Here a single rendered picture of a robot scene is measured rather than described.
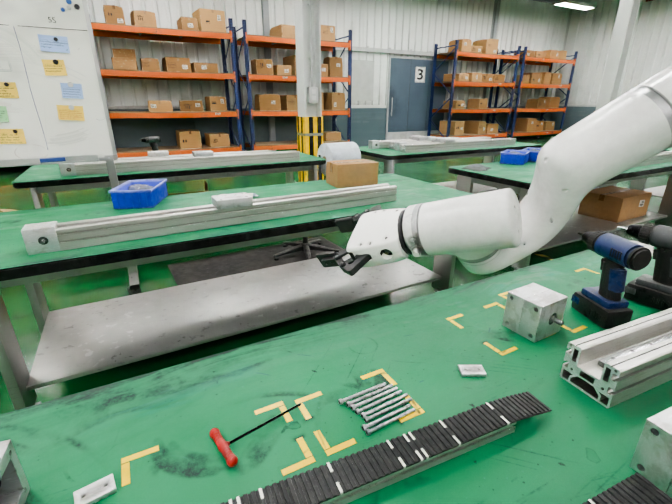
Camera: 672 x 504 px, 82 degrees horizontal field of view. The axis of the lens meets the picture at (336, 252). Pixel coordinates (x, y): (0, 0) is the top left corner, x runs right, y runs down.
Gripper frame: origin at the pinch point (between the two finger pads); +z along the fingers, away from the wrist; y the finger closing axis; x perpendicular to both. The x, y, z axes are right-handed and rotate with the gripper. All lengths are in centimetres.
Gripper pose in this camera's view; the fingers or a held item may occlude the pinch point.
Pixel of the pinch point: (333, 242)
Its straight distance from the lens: 71.7
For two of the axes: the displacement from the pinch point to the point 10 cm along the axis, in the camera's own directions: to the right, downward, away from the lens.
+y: 3.5, -7.1, 6.1
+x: -4.6, -7.0, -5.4
